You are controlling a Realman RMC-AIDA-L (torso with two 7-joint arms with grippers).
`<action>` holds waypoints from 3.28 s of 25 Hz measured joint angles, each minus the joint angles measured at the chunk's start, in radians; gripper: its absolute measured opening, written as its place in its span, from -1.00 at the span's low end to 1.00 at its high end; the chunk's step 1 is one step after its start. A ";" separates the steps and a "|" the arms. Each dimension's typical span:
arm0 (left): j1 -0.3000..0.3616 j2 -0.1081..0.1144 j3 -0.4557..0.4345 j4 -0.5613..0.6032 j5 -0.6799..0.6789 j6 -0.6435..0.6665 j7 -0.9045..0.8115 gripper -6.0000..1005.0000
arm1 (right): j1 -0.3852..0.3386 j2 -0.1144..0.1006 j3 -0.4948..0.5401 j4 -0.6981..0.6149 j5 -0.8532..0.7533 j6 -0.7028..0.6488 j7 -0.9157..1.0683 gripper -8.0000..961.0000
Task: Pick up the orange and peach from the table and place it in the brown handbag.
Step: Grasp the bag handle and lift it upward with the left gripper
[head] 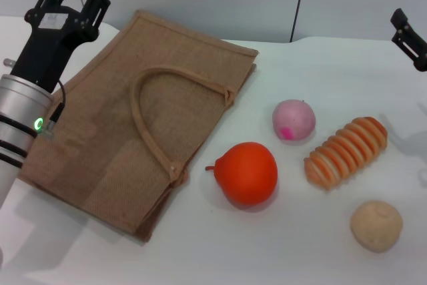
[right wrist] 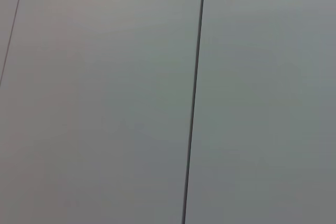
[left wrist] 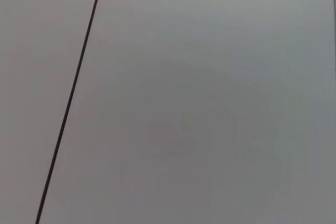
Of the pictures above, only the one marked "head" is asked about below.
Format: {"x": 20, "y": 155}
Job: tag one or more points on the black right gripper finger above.
{"x": 413, "y": 44}

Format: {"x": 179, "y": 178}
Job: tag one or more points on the orange fruit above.
{"x": 248, "y": 173}

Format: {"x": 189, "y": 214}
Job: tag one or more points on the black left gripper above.
{"x": 50, "y": 48}

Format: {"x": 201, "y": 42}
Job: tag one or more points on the round beige bun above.
{"x": 375, "y": 226}

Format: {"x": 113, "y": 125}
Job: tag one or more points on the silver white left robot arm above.
{"x": 20, "y": 101}

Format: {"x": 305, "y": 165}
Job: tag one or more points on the brown jute handbag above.
{"x": 100, "y": 115}

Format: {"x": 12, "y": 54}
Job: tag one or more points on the sliced bread loaf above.
{"x": 347, "y": 151}

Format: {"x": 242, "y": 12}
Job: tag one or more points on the pink peach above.
{"x": 293, "y": 119}

